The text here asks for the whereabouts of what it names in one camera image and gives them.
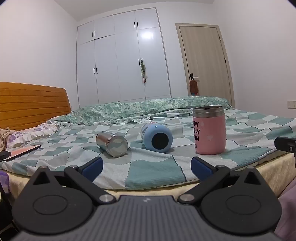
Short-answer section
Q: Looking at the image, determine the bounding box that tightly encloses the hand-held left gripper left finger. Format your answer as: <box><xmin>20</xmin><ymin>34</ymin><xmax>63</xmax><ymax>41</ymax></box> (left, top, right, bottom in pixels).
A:
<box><xmin>30</xmin><ymin>157</ymin><xmax>116</xmax><ymax>206</ymax></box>

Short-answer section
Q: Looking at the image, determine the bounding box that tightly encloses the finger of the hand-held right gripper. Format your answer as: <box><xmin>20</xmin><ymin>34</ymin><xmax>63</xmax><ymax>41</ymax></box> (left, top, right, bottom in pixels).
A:
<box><xmin>275</xmin><ymin>137</ymin><xmax>296</xmax><ymax>168</ymax></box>

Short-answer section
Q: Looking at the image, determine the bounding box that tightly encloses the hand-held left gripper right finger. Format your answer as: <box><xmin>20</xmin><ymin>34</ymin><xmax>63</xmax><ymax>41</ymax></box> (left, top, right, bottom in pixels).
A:
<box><xmin>177</xmin><ymin>156</ymin><xmax>266</xmax><ymax>206</ymax></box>

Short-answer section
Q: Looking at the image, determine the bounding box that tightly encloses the silver steel cup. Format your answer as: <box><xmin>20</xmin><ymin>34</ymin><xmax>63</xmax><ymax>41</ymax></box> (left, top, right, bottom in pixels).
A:
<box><xmin>95</xmin><ymin>131</ymin><xmax>128</xmax><ymax>158</ymax></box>

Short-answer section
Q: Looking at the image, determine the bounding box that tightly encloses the blue cup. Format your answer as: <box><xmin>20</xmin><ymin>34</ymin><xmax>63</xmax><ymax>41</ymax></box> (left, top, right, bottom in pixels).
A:
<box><xmin>141</xmin><ymin>122</ymin><xmax>173</xmax><ymax>153</ymax></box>

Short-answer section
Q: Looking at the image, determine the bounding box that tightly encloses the pink cup with steel rim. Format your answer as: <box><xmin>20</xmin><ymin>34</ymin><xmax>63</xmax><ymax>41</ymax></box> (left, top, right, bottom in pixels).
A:
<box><xmin>193</xmin><ymin>105</ymin><xmax>226</xmax><ymax>155</ymax></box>

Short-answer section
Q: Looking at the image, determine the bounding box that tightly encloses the yellow mattress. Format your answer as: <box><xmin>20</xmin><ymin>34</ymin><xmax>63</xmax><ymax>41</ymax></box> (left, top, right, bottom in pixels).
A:
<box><xmin>0</xmin><ymin>152</ymin><xmax>296</xmax><ymax>202</ymax></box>

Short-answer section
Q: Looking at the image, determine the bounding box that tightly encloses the green checked bedsheet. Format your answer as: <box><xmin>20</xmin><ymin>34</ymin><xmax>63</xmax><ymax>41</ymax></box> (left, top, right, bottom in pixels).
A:
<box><xmin>0</xmin><ymin>108</ymin><xmax>296</xmax><ymax>191</ymax></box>

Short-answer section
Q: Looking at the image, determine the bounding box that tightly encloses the pink cloth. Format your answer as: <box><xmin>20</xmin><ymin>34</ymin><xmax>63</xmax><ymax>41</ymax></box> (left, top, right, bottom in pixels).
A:
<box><xmin>276</xmin><ymin>183</ymin><xmax>296</xmax><ymax>241</ymax></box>

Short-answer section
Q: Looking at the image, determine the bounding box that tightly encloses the pink flat book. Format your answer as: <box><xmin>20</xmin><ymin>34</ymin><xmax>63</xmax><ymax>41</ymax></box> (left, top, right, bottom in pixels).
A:
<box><xmin>5</xmin><ymin>145</ymin><xmax>41</xmax><ymax>162</ymax></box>

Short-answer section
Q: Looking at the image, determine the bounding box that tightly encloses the purple floral pillow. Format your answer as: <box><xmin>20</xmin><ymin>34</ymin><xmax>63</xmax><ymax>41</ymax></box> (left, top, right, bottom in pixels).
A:
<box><xmin>6</xmin><ymin>123</ymin><xmax>60</xmax><ymax>149</ymax></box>

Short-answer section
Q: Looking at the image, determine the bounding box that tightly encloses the green floral quilt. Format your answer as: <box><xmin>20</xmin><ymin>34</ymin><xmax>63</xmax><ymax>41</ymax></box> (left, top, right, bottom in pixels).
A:
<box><xmin>50</xmin><ymin>96</ymin><xmax>232</xmax><ymax>127</ymax></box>

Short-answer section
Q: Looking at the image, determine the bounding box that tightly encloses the brown hanging bag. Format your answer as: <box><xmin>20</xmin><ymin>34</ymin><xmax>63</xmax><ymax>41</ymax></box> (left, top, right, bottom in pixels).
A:
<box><xmin>190</xmin><ymin>79</ymin><xmax>199</xmax><ymax>96</ymax></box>

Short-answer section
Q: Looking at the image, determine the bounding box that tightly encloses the wooden headboard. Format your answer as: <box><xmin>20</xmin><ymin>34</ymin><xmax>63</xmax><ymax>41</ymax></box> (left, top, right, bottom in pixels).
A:
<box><xmin>0</xmin><ymin>82</ymin><xmax>72</xmax><ymax>131</ymax></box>

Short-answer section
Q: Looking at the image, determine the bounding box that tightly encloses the purple object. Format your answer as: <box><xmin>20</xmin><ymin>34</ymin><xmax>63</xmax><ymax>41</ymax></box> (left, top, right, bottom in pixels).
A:
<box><xmin>0</xmin><ymin>170</ymin><xmax>10</xmax><ymax>193</ymax></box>

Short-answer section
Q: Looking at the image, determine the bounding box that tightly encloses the beige crumpled cloth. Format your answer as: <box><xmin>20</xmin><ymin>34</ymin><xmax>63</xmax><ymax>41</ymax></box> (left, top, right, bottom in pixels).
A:
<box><xmin>0</xmin><ymin>126</ymin><xmax>16</xmax><ymax>151</ymax></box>

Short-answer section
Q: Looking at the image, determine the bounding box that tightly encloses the white wardrobe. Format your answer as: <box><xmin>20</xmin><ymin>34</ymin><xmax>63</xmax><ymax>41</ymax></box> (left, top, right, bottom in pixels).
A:
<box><xmin>76</xmin><ymin>7</ymin><xmax>172</xmax><ymax>109</ymax></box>

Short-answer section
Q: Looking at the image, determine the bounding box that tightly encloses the green hanging ornament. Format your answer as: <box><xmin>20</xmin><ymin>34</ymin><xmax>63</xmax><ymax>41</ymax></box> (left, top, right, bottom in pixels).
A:
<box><xmin>139</xmin><ymin>59</ymin><xmax>147</xmax><ymax>84</ymax></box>

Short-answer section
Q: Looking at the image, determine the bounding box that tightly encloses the beige door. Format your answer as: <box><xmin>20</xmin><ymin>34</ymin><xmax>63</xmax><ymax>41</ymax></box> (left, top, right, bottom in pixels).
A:
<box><xmin>175</xmin><ymin>23</ymin><xmax>235</xmax><ymax>109</ymax></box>

